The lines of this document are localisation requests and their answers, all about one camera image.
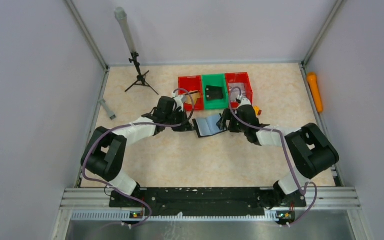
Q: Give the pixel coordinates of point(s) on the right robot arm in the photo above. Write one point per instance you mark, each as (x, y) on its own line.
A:
(307, 150)

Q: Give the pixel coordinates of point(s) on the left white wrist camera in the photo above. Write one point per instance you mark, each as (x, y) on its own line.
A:
(179, 102)

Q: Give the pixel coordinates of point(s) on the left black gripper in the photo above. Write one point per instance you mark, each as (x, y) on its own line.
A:
(184, 124)

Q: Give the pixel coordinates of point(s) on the red plastic bin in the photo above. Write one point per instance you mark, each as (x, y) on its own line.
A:
(193, 84)
(239, 77)

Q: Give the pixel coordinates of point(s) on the left red plastic bin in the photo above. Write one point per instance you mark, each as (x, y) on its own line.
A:
(193, 84)

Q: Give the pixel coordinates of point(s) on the orange flashlight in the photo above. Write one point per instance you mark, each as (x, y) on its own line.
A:
(312, 81)

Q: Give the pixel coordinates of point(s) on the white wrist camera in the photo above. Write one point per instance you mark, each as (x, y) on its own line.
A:
(179, 102)
(241, 101)

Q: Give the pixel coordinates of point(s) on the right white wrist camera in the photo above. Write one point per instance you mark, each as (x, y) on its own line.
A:
(241, 101)

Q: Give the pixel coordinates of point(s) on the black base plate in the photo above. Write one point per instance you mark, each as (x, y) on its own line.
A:
(207, 202)

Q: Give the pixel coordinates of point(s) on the small grey bracket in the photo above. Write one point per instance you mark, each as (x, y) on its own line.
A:
(111, 115)

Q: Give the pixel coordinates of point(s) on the black leather card holder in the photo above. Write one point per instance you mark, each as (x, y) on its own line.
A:
(208, 126)

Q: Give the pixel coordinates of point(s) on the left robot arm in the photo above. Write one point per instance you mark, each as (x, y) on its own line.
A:
(105, 152)

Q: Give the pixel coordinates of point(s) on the grey cards in red bin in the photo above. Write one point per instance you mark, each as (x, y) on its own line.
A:
(236, 89)

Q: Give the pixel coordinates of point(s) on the right red plastic bin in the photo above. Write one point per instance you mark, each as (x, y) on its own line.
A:
(239, 77)

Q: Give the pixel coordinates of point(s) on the gold card in red bin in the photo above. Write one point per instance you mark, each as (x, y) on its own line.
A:
(195, 96)

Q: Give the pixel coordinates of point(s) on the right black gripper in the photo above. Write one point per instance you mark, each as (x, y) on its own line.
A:
(231, 122)

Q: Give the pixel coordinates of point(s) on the yellow toy block car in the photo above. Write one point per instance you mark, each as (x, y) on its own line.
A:
(257, 111)

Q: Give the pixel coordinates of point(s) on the black tripod with grey pole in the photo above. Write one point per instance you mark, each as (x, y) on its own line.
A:
(122, 19)

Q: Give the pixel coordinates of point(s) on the green plastic bin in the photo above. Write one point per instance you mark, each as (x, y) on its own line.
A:
(215, 80)

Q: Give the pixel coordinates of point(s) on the aluminium frame rail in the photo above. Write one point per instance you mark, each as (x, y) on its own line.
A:
(332, 213)

